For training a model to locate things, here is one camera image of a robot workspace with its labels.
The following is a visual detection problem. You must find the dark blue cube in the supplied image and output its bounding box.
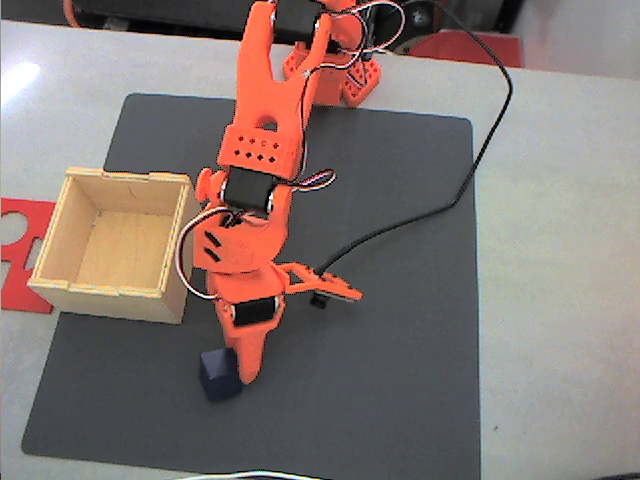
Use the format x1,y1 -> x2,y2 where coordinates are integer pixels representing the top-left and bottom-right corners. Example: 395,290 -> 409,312
198,348 -> 245,402

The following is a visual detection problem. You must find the open wooden box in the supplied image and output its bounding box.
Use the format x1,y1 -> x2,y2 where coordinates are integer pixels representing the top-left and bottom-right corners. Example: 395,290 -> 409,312
27,166 -> 205,326

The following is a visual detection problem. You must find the dark grey mat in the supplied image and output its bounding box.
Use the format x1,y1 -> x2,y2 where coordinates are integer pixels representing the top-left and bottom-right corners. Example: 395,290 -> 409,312
20,92 -> 482,480

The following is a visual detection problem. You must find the red cut-out sheet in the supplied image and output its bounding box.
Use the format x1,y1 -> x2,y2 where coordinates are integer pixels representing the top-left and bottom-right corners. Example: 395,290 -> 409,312
0,197 -> 59,315

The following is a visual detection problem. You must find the dark background equipment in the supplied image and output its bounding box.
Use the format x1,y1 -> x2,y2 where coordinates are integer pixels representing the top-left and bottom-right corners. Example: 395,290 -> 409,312
64,0 -> 281,37

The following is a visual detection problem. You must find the red flat object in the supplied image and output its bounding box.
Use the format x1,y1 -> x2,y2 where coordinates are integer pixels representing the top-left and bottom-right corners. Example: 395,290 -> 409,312
407,28 -> 525,69

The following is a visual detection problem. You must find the orange camera mount with camera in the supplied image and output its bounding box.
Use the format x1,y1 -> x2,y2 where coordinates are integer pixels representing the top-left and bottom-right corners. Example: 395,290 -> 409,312
277,262 -> 365,310

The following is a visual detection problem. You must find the white gripper servo wire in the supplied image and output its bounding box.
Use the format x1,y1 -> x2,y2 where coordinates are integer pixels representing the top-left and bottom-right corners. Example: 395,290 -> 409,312
178,208 -> 236,302

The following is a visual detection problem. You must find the white cable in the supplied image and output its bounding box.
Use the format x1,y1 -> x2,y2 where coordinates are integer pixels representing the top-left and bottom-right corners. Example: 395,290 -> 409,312
169,468 -> 331,480

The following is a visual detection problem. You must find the black cable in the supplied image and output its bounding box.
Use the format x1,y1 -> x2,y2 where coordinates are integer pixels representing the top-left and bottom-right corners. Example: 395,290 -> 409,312
314,0 -> 515,277

